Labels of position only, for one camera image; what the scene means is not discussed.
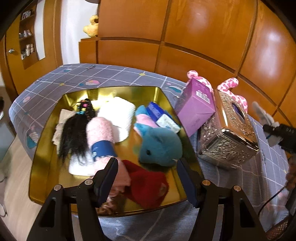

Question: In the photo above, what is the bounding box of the yellow plush toy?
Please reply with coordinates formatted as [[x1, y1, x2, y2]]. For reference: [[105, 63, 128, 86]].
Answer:
[[83, 14, 100, 37]]

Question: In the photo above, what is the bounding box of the cream cloth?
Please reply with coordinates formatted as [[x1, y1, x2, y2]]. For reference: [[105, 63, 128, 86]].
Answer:
[[52, 109, 78, 145]]

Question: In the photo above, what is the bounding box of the blue plush toy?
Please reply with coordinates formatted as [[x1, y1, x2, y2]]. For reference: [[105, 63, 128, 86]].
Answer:
[[134, 105, 184, 167]]

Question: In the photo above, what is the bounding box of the pink spotted plush toy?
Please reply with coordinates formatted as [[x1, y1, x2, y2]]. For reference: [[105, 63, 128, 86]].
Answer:
[[187, 70, 248, 114]]

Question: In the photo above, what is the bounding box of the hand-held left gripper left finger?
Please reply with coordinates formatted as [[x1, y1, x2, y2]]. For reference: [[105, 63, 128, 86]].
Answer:
[[26, 157, 119, 241]]

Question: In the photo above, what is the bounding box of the red fuzzy sock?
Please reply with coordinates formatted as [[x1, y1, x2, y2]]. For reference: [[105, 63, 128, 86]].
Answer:
[[122, 159, 170, 209]]

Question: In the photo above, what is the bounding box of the black hair wig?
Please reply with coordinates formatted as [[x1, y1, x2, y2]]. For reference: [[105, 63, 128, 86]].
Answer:
[[57, 98, 96, 166]]

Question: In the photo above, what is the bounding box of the purple cardboard box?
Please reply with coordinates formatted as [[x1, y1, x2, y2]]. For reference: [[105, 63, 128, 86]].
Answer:
[[174, 77, 216, 137]]

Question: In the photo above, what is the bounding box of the wall shelf with bottles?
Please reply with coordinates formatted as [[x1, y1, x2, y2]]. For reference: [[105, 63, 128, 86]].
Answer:
[[18, 9, 38, 61]]

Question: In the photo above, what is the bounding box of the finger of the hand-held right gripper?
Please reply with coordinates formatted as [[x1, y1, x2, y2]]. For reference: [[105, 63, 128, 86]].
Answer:
[[263, 124, 281, 137]]

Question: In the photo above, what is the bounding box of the grey printed bed sheet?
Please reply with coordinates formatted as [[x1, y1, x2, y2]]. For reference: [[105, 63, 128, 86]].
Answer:
[[9, 63, 296, 241]]

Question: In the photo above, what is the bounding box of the white towel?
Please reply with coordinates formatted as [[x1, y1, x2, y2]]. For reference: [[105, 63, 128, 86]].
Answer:
[[97, 96, 136, 143]]

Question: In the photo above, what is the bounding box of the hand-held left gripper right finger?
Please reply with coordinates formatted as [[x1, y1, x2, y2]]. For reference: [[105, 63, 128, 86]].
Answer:
[[176, 158, 264, 241]]

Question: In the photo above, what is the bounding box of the wooden wardrobe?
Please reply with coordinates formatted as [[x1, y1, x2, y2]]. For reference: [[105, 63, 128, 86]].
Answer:
[[79, 0, 296, 121]]

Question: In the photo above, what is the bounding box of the blue tissue packet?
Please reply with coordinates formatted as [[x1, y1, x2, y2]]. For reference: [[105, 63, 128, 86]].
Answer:
[[147, 101, 181, 133]]

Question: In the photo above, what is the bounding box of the white paper tissue sheet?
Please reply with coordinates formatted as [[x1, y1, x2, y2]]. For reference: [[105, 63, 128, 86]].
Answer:
[[69, 153, 95, 176]]

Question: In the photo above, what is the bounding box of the rattan chair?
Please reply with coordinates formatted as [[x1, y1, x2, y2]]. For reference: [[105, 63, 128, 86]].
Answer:
[[266, 214, 296, 241]]

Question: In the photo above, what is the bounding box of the white teal-striped sock pair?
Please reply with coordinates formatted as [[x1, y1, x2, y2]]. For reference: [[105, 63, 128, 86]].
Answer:
[[252, 101, 281, 145]]

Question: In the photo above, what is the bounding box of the person's right hand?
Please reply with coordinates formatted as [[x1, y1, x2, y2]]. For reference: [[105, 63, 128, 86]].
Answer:
[[285, 155, 296, 189]]

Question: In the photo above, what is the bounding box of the pink towel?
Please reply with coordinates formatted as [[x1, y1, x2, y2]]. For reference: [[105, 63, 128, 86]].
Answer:
[[86, 117, 131, 188]]

